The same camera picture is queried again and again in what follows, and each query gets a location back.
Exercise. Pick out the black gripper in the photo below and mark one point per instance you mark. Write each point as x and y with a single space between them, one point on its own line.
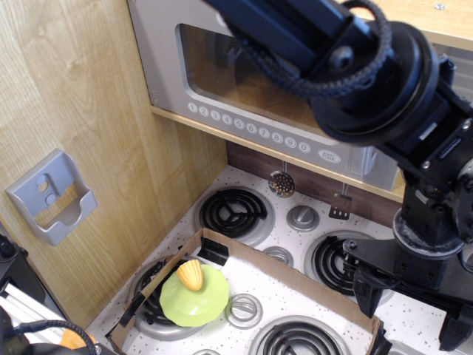
409 265

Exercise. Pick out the grey toy microwave door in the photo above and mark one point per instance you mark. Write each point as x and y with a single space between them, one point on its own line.
195 68

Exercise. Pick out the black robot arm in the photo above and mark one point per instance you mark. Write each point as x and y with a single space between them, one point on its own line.
375 82

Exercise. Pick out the back right stove burner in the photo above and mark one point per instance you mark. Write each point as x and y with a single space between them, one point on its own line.
324 261

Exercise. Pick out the stove burner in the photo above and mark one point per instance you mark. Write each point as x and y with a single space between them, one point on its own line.
297 335
149 318
239 213
324 261

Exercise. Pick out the hanging toy spatula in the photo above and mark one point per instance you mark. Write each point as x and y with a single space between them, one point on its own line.
341 204

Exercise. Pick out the front right stove burner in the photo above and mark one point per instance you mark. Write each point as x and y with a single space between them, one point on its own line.
297 335

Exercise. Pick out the large grey back knob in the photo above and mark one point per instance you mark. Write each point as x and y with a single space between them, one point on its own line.
302 218

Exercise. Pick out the small grey middle knob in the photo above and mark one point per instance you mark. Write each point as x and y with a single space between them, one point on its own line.
280 254

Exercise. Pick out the brown cardboard barrier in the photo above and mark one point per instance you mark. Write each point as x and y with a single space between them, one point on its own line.
282 291

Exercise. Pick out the grey front stove knob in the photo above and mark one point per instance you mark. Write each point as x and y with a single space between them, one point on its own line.
244 311

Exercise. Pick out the hanging toy skimmer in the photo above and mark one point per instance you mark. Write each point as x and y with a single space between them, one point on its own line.
281 183

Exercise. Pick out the back left stove burner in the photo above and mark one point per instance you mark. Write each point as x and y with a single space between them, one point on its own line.
239 213

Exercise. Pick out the yellow toy corn piece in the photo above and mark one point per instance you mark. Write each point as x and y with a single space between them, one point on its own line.
190 274

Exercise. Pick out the green plastic plate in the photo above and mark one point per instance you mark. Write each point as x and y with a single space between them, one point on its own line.
188 308

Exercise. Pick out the front left stove burner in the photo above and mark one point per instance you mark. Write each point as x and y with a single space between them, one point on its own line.
149 318

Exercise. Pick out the orange toy object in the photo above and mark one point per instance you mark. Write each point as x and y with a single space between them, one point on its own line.
72 340

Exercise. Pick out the black equipment at left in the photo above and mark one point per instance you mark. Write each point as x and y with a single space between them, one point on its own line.
27 325

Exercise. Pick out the grey wall phone holder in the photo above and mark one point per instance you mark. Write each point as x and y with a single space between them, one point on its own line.
42 186

